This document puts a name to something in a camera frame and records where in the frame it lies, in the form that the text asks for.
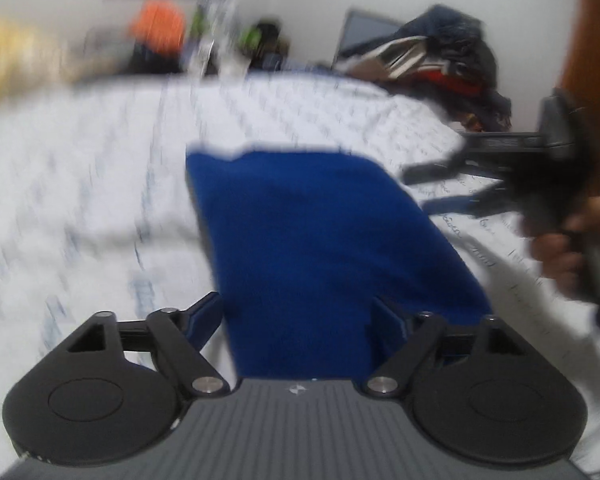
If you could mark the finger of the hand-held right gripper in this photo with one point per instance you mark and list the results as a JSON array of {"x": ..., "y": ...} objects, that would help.
[
  {"x": 460, "y": 205},
  {"x": 437, "y": 170}
]

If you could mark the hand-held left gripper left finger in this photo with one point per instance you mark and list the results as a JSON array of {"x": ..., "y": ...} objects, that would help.
[{"x": 204, "y": 317}]

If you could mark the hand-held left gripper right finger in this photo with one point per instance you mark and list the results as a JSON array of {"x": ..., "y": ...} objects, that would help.
[{"x": 390, "y": 327}]

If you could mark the blue knit sweater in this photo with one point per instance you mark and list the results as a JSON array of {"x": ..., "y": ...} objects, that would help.
[{"x": 325, "y": 260}]

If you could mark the heap of mixed clothes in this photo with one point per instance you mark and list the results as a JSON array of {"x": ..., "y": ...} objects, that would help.
[{"x": 440, "y": 60}]

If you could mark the pile of dark clothes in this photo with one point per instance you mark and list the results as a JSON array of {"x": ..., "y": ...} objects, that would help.
[{"x": 145, "y": 57}]

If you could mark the person's right hand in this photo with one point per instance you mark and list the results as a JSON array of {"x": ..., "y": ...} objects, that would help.
[{"x": 562, "y": 255}]

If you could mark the brown wooden door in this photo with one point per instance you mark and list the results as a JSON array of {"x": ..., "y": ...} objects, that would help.
[{"x": 592, "y": 75}]

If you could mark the grey flat panel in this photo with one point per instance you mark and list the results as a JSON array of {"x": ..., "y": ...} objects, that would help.
[{"x": 362, "y": 35}]

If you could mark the green and brown plush toy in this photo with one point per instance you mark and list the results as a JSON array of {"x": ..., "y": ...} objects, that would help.
[{"x": 262, "y": 42}]

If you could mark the orange bag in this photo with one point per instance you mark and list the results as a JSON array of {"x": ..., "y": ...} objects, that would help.
[{"x": 159, "y": 27}]

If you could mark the yellow quilt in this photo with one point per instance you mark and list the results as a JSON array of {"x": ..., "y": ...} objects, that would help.
[{"x": 15, "y": 55}]

